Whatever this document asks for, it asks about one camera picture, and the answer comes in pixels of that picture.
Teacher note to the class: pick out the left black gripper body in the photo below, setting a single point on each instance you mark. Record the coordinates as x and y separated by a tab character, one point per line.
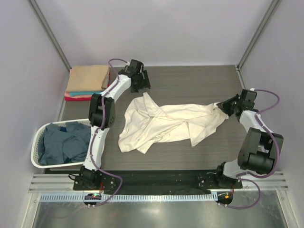
142	80

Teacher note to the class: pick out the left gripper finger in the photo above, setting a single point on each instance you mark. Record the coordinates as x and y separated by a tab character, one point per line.
143	85
145	78

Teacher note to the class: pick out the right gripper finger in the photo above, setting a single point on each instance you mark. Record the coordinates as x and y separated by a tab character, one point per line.
228	112
223	106

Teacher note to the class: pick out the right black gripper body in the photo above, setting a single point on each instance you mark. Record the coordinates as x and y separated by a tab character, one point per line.
228	107

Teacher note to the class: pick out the cream white t shirt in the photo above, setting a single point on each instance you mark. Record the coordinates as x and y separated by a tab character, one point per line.
147	123

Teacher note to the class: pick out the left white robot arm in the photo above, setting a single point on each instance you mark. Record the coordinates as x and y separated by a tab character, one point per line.
102	117

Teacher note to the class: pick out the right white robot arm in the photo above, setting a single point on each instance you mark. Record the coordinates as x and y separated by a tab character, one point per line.
260	152

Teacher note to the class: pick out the folded tan t shirt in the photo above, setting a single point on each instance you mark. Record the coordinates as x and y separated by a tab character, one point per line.
88	78

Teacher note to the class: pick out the folded red t shirt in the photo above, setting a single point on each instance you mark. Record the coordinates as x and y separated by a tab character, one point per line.
78	99

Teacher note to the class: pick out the folded teal t shirt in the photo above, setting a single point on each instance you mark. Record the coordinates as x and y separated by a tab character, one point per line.
82	93

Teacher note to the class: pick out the blue garment in basket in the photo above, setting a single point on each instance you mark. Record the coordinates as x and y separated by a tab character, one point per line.
63	129

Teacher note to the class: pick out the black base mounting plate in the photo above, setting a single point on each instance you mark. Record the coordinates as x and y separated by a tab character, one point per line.
154	180

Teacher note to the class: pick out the grey blue shirt in basket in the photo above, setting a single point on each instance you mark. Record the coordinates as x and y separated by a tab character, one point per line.
56	147

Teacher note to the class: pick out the white plastic laundry basket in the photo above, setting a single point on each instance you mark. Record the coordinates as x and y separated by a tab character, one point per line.
34	149

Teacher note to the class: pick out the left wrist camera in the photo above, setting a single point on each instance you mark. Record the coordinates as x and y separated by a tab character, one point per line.
134	67

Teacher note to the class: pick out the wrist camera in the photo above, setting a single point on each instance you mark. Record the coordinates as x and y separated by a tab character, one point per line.
247	98
134	67

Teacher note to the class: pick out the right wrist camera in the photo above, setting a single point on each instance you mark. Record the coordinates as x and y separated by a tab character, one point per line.
247	98

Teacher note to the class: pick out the right aluminium corner post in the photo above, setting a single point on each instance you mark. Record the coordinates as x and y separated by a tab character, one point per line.
271	9

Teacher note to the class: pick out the aluminium corner post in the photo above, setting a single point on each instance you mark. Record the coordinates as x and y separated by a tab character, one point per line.
48	31
271	9

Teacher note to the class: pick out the slotted white cable duct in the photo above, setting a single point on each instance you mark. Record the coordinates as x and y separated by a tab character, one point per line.
94	197

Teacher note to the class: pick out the left aluminium corner post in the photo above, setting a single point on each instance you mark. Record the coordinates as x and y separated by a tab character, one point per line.
48	31

